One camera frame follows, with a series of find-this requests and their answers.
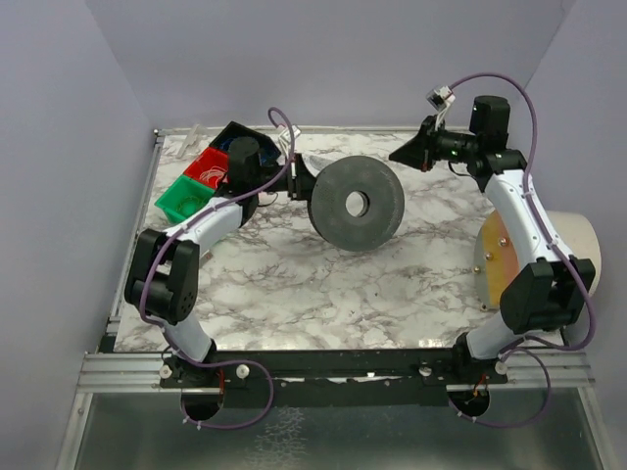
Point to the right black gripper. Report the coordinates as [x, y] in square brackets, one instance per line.
[426, 147]

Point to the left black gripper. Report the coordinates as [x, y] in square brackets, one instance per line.
[301, 177]

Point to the black cable spool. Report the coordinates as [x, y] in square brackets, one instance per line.
[357, 204]

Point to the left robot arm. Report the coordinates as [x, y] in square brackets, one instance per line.
[163, 280]

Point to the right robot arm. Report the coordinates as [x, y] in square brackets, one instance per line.
[549, 283]

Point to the flat printed packet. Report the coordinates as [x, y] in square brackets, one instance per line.
[316, 163]

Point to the black storage bin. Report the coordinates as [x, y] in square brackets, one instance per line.
[269, 152]

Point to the red storage bin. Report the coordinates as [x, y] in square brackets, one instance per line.
[209, 168]

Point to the clear plastic piece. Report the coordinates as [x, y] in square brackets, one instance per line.
[190, 139]

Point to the green storage bin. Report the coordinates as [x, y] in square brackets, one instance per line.
[183, 199]

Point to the white cylindrical container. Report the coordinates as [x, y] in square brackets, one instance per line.
[495, 259]

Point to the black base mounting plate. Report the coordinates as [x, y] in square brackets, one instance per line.
[330, 378]

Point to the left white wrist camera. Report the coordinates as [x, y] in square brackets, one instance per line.
[287, 139]

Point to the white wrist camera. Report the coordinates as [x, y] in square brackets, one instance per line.
[441, 99]
[287, 139]

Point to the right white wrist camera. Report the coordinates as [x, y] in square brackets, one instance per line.
[441, 99]

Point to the aluminium table edge rail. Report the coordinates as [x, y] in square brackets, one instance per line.
[306, 129]

